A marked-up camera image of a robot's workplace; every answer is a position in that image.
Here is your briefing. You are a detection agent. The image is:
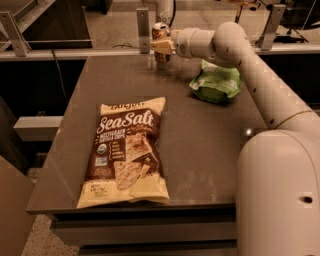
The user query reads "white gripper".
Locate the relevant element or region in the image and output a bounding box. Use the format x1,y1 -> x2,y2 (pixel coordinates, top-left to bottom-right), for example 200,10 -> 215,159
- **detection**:
150,28 -> 215,60

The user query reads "orange soda can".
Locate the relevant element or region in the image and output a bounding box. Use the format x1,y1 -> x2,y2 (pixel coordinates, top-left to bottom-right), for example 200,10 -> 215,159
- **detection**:
152,22 -> 170,63

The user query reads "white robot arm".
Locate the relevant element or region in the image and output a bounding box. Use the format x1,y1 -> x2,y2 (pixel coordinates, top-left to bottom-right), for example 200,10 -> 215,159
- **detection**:
150,22 -> 320,256

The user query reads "green chip bag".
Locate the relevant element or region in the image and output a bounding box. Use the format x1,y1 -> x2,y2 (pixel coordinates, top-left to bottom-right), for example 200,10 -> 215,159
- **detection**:
189,60 -> 242,104

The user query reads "brown sea salt chip bag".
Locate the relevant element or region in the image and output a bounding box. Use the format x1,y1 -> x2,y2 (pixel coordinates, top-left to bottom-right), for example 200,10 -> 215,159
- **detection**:
77,97 -> 169,208

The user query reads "white cylinder with numbers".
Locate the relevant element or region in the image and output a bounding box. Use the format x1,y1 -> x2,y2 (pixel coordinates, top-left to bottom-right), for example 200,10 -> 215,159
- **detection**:
155,0 -> 175,25

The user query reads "grey table drawer unit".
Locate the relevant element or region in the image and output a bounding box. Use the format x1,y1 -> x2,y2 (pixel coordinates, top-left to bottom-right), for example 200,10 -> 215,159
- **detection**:
49,204 -> 238,256

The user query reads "middle metal rail bracket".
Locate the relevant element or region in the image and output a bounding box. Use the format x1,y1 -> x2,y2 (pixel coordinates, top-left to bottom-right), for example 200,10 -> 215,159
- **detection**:
136,7 -> 150,54

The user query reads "metal rail bracket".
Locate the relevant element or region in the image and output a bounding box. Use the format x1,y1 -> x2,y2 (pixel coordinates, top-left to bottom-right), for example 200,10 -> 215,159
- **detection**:
136,7 -> 150,54
0,11 -> 31,57
257,4 -> 286,51

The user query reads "black cable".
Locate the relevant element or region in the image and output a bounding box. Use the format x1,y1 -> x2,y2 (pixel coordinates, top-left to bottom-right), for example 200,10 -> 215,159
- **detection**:
113,0 -> 177,49

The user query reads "right metal rail bracket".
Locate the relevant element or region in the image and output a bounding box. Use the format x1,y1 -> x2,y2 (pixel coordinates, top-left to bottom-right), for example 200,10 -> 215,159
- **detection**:
257,4 -> 286,51

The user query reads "left metal rail bracket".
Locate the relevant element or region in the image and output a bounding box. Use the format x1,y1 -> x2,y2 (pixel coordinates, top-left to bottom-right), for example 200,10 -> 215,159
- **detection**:
0,11 -> 31,57

